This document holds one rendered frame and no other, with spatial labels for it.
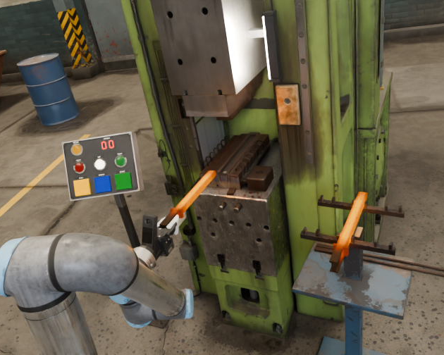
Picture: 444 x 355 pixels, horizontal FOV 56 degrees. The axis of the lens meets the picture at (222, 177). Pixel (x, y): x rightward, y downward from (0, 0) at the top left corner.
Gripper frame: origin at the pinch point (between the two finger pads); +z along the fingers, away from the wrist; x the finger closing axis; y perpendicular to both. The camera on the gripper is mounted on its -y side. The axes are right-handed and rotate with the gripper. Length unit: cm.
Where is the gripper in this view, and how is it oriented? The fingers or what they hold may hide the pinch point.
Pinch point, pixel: (173, 215)
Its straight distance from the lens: 153.4
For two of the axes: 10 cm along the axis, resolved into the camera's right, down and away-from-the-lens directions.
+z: 4.0, -5.3, 7.5
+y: 1.7, 8.5, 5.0
